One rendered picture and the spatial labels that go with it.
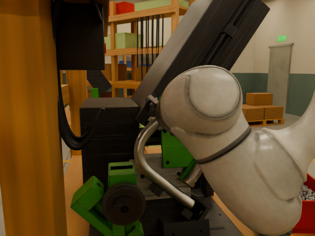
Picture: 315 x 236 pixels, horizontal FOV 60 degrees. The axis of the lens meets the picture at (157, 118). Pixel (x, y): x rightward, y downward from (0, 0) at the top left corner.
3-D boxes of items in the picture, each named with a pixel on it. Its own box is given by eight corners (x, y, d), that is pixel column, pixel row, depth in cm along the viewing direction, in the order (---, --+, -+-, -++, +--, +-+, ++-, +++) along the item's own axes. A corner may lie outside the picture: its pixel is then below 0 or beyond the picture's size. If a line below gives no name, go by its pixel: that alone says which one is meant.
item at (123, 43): (172, 176, 352) (174, -23, 311) (67, 146, 491) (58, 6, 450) (193, 165, 395) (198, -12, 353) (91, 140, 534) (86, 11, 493)
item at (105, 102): (132, 174, 119) (131, 97, 113) (141, 208, 90) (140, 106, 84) (89, 177, 116) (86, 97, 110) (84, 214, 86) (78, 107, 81)
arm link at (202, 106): (143, 101, 48) (186, 161, 49) (160, 82, 33) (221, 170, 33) (191, 69, 50) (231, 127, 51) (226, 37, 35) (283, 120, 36)
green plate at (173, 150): (192, 163, 89) (189, 99, 90) (201, 165, 81) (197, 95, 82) (157, 166, 87) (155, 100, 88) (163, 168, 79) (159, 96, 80)
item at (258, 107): (262, 119, 766) (263, 92, 753) (283, 124, 691) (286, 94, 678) (225, 121, 726) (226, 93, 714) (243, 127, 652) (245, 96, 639)
